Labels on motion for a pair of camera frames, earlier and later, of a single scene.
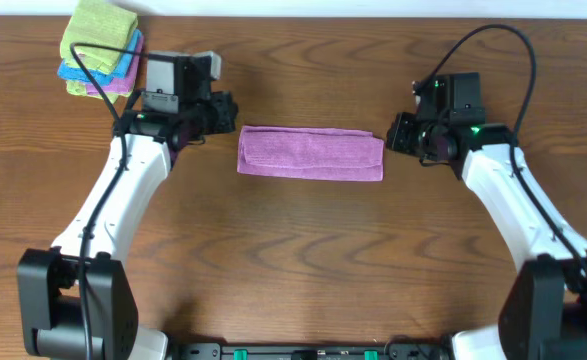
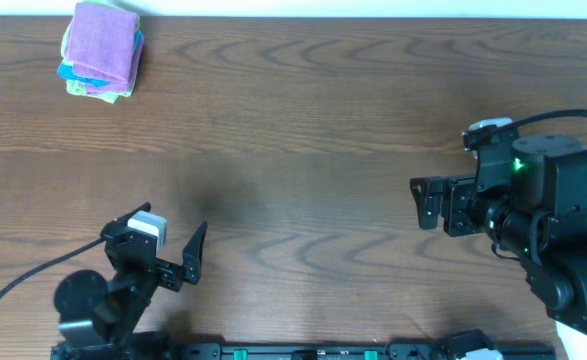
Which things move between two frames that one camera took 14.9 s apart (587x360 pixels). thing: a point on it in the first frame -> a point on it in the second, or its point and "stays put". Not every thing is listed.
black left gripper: x=224 y=113 -> x=168 y=275
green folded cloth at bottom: x=79 y=88 stays put
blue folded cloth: x=123 y=68 stays put
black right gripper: x=399 y=133 -> x=455 y=211
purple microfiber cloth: x=310 y=153 -> x=102 y=43
